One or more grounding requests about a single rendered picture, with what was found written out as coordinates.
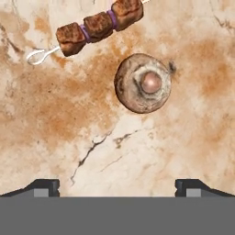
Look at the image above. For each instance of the brown mushroom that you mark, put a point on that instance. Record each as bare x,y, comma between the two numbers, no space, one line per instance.
142,83

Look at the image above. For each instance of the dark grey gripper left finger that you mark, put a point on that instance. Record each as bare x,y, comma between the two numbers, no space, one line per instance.
46,185

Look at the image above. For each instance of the meat kebab skewer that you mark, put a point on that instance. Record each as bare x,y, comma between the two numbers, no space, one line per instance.
98,26

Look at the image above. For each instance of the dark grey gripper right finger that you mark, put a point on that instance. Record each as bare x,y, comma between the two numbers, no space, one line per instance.
189,184

